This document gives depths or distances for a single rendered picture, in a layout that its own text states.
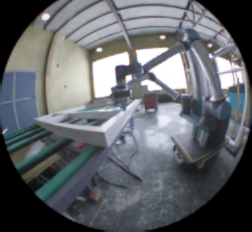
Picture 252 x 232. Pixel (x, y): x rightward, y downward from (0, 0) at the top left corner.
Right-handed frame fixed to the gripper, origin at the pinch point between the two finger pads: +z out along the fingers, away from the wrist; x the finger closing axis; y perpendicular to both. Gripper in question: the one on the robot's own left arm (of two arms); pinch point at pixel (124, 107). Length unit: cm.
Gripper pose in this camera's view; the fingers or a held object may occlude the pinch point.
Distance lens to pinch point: 61.3
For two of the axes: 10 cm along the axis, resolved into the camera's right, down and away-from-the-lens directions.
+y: -2.4, 1.6, -9.6
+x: 9.6, -0.8, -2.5
